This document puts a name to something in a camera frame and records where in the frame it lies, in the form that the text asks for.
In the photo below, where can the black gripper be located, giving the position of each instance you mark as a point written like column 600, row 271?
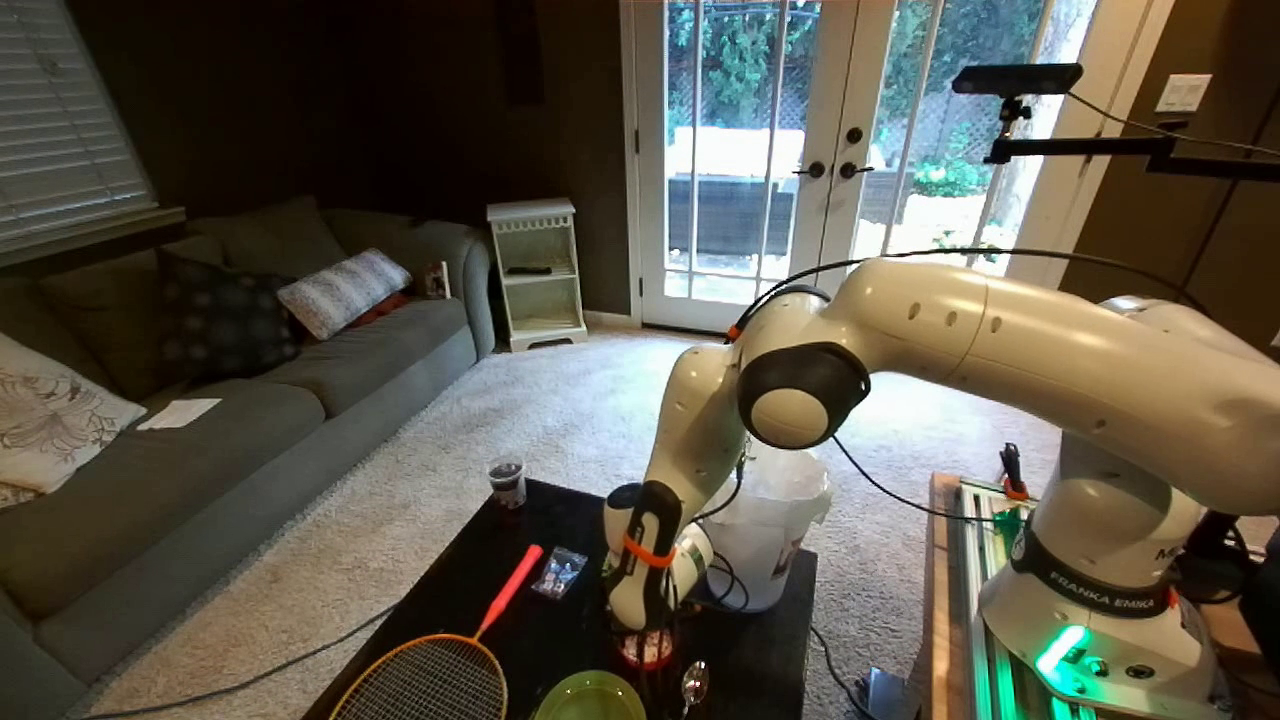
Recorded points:
column 649, row 634

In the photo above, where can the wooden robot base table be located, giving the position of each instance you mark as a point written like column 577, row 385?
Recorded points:
column 953, row 602

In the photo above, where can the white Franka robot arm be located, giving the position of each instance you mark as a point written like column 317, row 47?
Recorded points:
column 1064, row 361

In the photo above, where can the white trash bin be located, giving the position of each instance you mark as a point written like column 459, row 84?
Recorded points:
column 760, row 579

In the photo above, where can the metal spoon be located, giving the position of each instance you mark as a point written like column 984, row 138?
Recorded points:
column 695, row 684

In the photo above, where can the green plate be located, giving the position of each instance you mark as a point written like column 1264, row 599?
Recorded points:
column 585, row 698

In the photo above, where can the small plastic packet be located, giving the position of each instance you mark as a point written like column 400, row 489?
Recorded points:
column 561, row 574

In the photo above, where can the black coffee table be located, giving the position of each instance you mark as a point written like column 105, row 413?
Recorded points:
column 464, row 574

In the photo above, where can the small printed cup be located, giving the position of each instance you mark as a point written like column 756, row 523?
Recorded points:
column 506, row 482

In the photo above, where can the white side shelf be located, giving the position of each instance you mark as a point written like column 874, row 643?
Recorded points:
column 539, row 274

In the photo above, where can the white french doors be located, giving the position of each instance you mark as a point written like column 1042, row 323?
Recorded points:
column 642, row 202

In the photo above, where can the grey striped pillow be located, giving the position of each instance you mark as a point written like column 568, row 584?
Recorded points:
column 346, row 291

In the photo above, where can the grey fabric sofa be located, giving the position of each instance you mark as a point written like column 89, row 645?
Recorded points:
column 202, row 482

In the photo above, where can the white paper sheet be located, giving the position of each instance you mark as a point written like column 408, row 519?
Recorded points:
column 179, row 413

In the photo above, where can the dark dotted pillow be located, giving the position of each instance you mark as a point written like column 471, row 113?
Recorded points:
column 221, row 327

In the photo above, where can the white printed pillow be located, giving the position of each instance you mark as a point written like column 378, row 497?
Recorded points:
column 53, row 421

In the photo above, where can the white window blinds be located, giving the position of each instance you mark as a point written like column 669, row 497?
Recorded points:
column 65, row 135

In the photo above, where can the black stereo camera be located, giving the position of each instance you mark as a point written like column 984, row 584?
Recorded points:
column 1017, row 76

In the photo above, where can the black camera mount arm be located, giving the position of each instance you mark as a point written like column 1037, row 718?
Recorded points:
column 1132, row 151

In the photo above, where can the white light switch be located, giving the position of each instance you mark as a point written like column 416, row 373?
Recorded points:
column 1184, row 95

